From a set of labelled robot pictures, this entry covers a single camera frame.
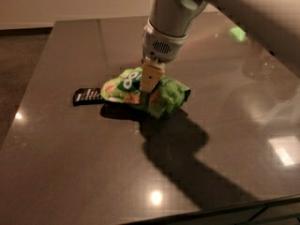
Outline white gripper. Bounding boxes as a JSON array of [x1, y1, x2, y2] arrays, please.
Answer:
[[140, 21, 188, 102]]

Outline green rice chip bag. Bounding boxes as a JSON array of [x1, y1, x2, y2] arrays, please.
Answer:
[[100, 67, 190, 118]]

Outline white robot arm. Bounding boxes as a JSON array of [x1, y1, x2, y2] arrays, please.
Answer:
[[141, 0, 300, 93]]

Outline black rxbar chocolate bar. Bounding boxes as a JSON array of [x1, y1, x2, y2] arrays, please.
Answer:
[[73, 88, 105, 106]]

